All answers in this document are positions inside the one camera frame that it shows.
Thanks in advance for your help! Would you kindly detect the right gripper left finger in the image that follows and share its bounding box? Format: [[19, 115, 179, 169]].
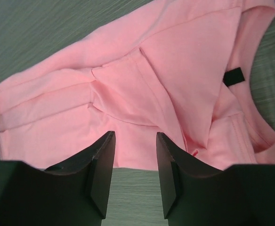
[[0, 131, 116, 226]]

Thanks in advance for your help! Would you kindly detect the pink t shirt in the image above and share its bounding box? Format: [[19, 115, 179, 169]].
[[0, 0, 275, 170]]

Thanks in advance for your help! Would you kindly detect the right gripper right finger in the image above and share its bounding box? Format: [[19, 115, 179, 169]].
[[156, 133, 275, 226]]

